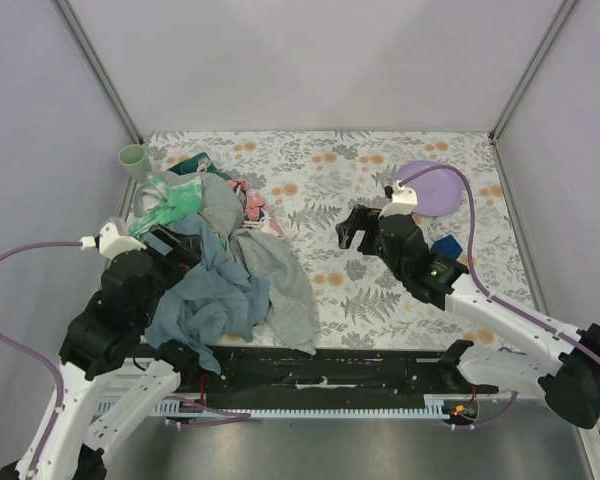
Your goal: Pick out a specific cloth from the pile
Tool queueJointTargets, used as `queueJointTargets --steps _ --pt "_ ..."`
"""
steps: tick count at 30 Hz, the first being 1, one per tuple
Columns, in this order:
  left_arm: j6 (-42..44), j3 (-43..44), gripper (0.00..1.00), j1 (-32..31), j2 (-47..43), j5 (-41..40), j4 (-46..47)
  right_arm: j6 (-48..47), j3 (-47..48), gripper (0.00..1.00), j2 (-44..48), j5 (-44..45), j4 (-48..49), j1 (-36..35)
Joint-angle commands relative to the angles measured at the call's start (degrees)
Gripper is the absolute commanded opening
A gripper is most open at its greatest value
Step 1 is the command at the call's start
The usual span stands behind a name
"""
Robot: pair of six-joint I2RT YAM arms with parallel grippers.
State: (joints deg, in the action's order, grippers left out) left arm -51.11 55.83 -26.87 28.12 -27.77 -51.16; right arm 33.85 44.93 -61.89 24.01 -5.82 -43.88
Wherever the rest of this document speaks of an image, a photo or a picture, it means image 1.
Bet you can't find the blue-grey cloth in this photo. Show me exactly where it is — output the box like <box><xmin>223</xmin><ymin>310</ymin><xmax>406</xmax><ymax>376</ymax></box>
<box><xmin>145</xmin><ymin>214</ymin><xmax>270</xmax><ymax>375</ymax></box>

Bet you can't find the light grey cloth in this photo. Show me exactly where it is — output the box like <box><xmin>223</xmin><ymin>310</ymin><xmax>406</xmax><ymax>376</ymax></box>
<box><xmin>157</xmin><ymin>172</ymin><xmax>316</xmax><ymax>355</ymax></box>

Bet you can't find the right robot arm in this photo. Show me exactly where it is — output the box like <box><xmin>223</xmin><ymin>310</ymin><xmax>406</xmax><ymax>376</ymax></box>
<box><xmin>336</xmin><ymin>205</ymin><xmax>600</xmax><ymax>429</ymax></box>

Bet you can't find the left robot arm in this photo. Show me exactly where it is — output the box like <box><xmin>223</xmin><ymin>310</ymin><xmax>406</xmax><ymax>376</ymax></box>
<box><xmin>0</xmin><ymin>223</ymin><xmax>201</xmax><ymax>479</ymax></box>

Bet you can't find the green white patterned cloth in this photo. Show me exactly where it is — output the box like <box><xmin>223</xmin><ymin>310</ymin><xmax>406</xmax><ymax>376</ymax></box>
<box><xmin>128</xmin><ymin>174</ymin><xmax>203</xmax><ymax>239</ymax></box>

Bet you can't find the pink patterned cloth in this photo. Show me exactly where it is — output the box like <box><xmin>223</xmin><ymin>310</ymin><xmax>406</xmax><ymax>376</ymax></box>
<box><xmin>228</xmin><ymin>180</ymin><xmax>282</xmax><ymax>237</ymax></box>

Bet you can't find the dark teal cloth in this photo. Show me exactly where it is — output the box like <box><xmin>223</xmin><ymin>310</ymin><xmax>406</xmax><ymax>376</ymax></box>
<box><xmin>169</xmin><ymin>152</ymin><xmax>231</xmax><ymax>181</ymax></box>

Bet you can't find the floral table mat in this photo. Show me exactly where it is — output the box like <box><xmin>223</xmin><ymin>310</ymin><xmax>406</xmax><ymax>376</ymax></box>
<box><xmin>147</xmin><ymin>132</ymin><xmax>533</xmax><ymax>350</ymax></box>

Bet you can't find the purple plastic plate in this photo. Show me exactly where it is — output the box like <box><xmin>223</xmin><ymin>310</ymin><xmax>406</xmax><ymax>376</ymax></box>
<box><xmin>408</xmin><ymin>169</ymin><xmax>464</xmax><ymax>217</ymax></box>

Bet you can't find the blue square block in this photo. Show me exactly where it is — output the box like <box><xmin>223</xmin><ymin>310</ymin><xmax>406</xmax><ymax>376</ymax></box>
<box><xmin>431</xmin><ymin>235</ymin><xmax>463</xmax><ymax>260</ymax></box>

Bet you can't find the green plastic cup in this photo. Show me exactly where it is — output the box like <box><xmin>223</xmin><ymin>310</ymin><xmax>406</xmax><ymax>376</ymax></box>
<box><xmin>118</xmin><ymin>144</ymin><xmax>152</xmax><ymax>183</ymax></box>

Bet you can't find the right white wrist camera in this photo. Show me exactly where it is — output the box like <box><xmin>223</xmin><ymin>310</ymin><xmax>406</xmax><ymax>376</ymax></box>
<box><xmin>379</xmin><ymin>183</ymin><xmax>418</xmax><ymax>218</ymax></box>

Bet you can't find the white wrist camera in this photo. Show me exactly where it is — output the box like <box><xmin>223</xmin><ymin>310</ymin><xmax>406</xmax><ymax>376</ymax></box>
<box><xmin>379</xmin><ymin>183</ymin><xmax>418</xmax><ymax>218</ymax></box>
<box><xmin>79</xmin><ymin>217</ymin><xmax>146</xmax><ymax>260</ymax></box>

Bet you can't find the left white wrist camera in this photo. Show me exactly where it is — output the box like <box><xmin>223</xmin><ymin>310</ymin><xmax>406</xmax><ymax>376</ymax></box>
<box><xmin>79</xmin><ymin>217</ymin><xmax>146</xmax><ymax>260</ymax></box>

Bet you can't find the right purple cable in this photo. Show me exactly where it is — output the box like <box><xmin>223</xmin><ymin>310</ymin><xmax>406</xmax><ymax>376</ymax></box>
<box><xmin>401</xmin><ymin>165</ymin><xmax>600</xmax><ymax>381</ymax></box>

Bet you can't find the purple cable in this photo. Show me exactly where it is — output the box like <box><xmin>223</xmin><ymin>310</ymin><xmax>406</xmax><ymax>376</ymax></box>
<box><xmin>401</xmin><ymin>165</ymin><xmax>600</xmax><ymax>381</ymax></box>
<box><xmin>0</xmin><ymin>240</ymin><xmax>84</xmax><ymax>416</ymax></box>

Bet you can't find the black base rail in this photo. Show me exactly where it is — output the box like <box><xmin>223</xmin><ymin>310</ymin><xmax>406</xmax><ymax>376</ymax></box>
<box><xmin>124</xmin><ymin>344</ymin><xmax>499</xmax><ymax>406</ymax></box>

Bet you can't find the white cable duct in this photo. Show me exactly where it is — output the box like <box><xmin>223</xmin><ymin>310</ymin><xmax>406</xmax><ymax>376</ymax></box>
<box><xmin>92</xmin><ymin>392</ymin><xmax>476</xmax><ymax>419</ymax></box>

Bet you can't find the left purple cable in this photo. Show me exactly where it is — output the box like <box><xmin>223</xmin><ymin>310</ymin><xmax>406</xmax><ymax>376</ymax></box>
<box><xmin>0</xmin><ymin>240</ymin><xmax>84</xmax><ymax>416</ymax></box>

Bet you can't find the left aluminium frame post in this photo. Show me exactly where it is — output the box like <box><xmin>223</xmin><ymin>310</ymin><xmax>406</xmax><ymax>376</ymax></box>
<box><xmin>53</xmin><ymin>0</ymin><xmax>145</xmax><ymax>145</ymax></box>

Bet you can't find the aluminium frame post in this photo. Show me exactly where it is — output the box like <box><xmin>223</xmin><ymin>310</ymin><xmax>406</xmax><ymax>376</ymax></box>
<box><xmin>488</xmin><ymin>0</ymin><xmax>580</xmax><ymax>141</ymax></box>
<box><xmin>53</xmin><ymin>0</ymin><xmax>145</xmax><ymax>145</ymax></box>

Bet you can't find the right aluminium frame post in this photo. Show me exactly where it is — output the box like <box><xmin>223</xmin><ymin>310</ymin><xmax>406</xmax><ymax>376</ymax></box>
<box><xmin>488</xmin><ymin>0</ymin><xmax>580</xmax><ymax>141</ymax></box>

